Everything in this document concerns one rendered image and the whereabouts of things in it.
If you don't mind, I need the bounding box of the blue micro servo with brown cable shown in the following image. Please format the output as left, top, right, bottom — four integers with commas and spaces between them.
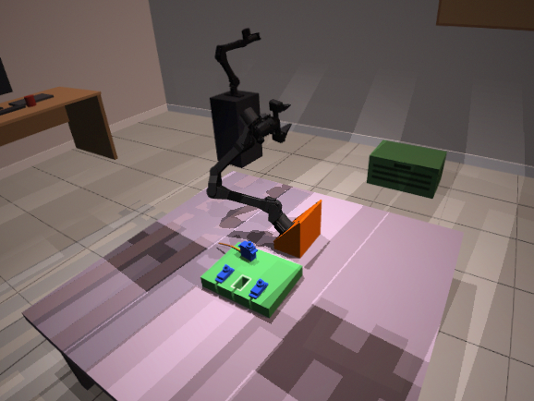
218, 241, 258, 261

